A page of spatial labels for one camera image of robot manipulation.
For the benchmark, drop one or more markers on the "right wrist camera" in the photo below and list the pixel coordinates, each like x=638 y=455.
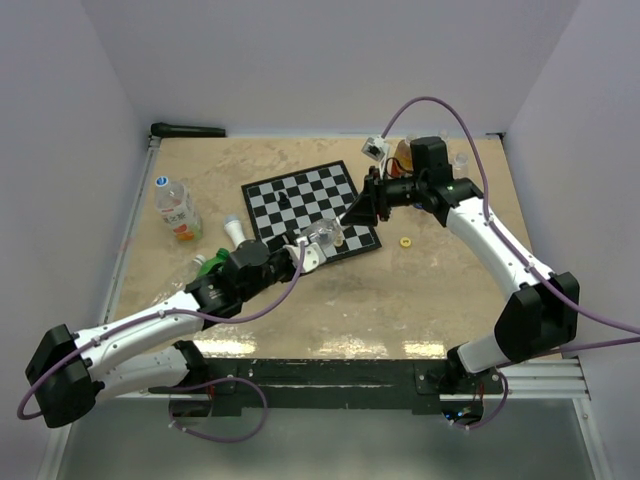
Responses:
x=376 y=148

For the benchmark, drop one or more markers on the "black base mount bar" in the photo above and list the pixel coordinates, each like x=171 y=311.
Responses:
x=363 y=384

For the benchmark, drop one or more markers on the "amber red label bottle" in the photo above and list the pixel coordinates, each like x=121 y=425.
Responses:
x=402 y=164

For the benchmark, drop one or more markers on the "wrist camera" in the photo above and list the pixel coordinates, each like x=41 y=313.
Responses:
x=306 y=256
x=376 y=148

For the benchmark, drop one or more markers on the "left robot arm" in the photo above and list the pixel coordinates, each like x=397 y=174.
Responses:
x=70 y=372

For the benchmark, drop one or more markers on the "clear bottle right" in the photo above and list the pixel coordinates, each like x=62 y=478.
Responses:
x=460 y=165

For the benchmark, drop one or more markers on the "black white chessboard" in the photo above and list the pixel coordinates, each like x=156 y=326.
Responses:
x=324 y=191

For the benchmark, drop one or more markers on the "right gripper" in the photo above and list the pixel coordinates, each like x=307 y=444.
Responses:
x=364 y=210

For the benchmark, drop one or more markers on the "green plastic bottle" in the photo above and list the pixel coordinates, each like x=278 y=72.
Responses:
x=206 y=265

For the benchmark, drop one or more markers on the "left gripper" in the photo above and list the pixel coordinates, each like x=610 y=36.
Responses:
x=291 y=269

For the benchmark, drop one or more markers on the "orange label tea bottle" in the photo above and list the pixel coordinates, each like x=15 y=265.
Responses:
x=174 y=203

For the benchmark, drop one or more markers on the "black chess piece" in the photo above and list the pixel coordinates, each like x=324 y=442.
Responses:
x=283 y=200

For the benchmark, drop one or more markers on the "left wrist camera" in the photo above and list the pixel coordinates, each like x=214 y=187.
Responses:
x=306 y=256

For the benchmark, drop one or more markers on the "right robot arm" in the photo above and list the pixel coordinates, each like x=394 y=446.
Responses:
x=535 y=320

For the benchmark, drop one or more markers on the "clear crushed plastic bottle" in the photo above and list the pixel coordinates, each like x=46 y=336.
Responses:
x=325 y=232

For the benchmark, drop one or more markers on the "white tube bottle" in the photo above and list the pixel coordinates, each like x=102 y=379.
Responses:
x=234 y=229

